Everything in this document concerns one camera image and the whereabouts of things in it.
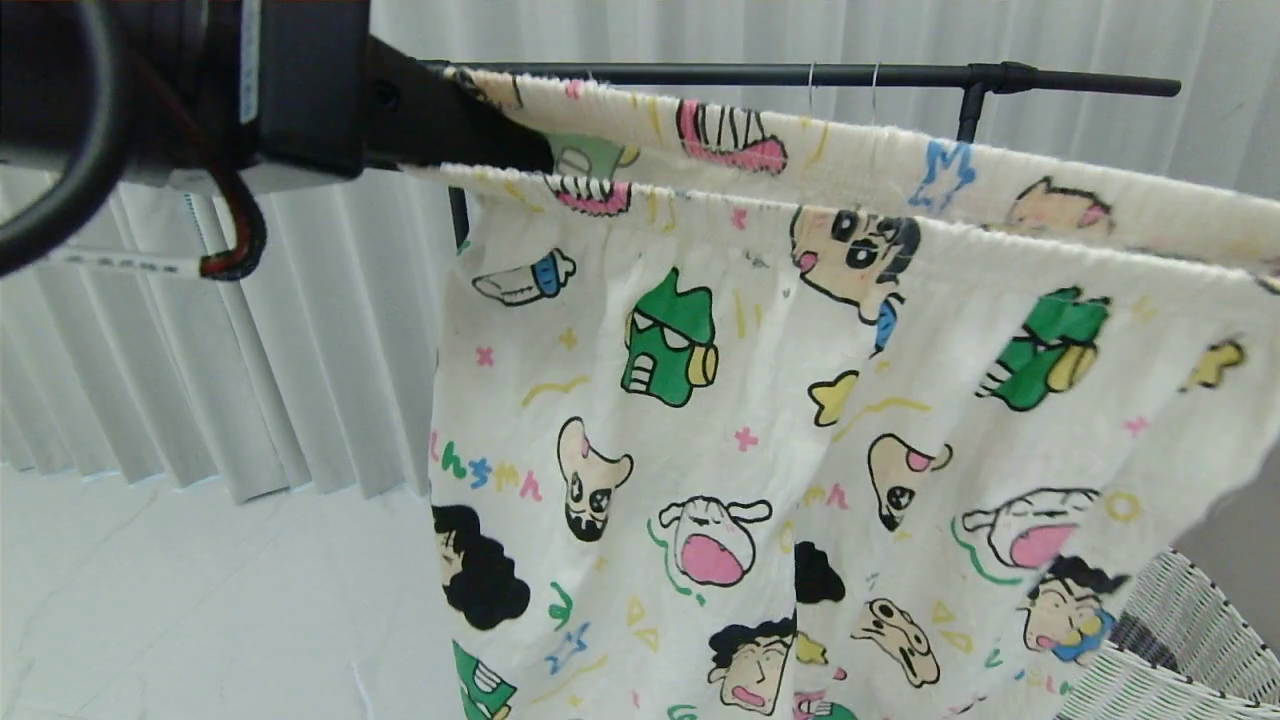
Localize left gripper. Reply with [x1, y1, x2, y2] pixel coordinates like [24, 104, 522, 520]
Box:
[0, 0, 556, 192]

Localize cream printed garment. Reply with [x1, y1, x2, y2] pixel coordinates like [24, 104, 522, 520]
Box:
[400, 65, 1280, 720]

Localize black clothes rack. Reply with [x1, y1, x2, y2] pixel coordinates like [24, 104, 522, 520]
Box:
[420, 60, 1183, 251]

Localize white laundry basket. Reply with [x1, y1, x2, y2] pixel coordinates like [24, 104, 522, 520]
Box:
[1055, 547, 1280, 720]

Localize white curtain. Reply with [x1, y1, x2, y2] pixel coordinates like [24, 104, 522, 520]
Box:
[0, 0, 1280, 506]

